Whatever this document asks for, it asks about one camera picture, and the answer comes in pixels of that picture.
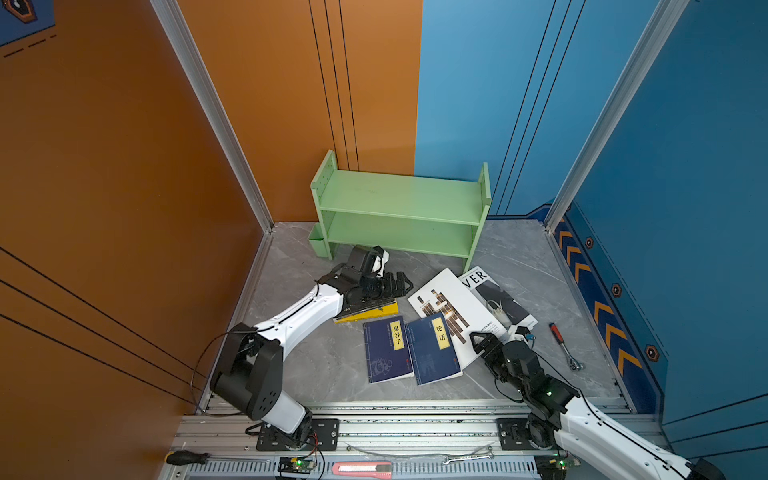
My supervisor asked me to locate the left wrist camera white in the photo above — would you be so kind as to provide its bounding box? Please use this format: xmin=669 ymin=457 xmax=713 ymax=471
xmin=371 ymin=247 xmax=389 ymax=276

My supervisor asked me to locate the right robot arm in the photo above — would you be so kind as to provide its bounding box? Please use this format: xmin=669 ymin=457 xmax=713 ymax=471
xmin=470 ymin=332 xmax=725 ymax=479

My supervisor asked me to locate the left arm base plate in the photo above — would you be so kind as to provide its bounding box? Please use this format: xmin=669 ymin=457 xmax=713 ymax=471
xmin=256 ymin=418 xmax=340 ymax=452

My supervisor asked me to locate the black book with gold title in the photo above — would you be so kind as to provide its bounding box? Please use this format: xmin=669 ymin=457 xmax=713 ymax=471
xmin=339 ymin=290 xmax=396 ymax=316

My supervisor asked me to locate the aluminium rail frame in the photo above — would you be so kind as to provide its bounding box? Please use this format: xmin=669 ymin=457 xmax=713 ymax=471
xmin=158 ymin=398 xmax=679 ymax=480

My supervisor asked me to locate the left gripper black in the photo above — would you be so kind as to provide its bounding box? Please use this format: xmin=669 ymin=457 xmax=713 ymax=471
xmin=358 ymin=270 xmax=413 ymax=302

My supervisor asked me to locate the white book with brown blocks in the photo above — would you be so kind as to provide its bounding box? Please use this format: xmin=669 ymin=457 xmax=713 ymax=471
xmin=408 ymin=268 xmax=508 ymax=369

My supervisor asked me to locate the silver open-end wrench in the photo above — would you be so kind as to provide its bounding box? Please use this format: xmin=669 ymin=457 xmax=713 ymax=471
xmin=443 ymin=447 xmax=494 ymax=465

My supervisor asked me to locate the dark blue book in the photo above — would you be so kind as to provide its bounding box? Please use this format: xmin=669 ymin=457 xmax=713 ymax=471
xmin=405 ymin=313 xmax=463 ymax=386
xmin=363 ymin=316 xmax=414 ymax=384

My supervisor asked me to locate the red utility knife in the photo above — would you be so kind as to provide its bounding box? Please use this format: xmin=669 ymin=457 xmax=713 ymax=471
xmin=331 ymin=461 xmax=393 ymax=480

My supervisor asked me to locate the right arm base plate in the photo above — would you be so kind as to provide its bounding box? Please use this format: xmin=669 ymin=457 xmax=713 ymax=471
xmin=496 ymin=418 xmax=537 ymax=451

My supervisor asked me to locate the dark blue book left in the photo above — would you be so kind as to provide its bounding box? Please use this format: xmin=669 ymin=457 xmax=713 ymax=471
xmin=363 ymin=316 xmax=414 ymax=384

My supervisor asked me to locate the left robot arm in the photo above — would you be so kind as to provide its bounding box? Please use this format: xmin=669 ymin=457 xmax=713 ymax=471
xmin=209 ymin=246 xmax=413 ymax=446

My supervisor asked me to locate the white LOVER magazine book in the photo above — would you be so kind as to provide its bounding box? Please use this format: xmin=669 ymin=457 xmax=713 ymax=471
xmin=459 ymin=266 xmax=538 ymax=342

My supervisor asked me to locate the black handled screwdriver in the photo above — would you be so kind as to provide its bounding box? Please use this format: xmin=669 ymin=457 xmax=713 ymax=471
xmin=164 ymin=450 xmax=210 ymax=466

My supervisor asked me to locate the right green circuit board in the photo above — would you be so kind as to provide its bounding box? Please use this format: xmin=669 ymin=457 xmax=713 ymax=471
xmin=535 ymin=456 xmax=581 ymax=480

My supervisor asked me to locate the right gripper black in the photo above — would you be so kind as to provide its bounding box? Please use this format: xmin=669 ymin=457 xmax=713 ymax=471
xmin=467 ymin=333 xmax=529 ymax=399

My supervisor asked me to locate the yellow book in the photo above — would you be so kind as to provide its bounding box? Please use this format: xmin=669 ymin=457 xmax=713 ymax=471
xmin=334 ymin=300 xmax=399 ymax=324

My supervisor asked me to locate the green wooden two-tier shelf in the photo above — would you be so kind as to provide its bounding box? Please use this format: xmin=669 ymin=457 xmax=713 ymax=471
xmin=308 ymin=150 xmax=492 ymax=272

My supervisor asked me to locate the dark blue book right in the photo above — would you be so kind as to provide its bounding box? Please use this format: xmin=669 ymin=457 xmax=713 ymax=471
xmin=405 ymin=313 xmax=463 ymax=386

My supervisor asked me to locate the green circuit board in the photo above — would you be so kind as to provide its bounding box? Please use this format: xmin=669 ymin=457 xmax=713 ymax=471
xmin=535 ymin=456 xmax=581 ymax=480
xmin=277 ymin=457 xmax=319 ymax=479

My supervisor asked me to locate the left green circuit board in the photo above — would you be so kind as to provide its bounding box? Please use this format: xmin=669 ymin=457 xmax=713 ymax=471
xmin=277 ymin=457 xmax=319 ymax=479

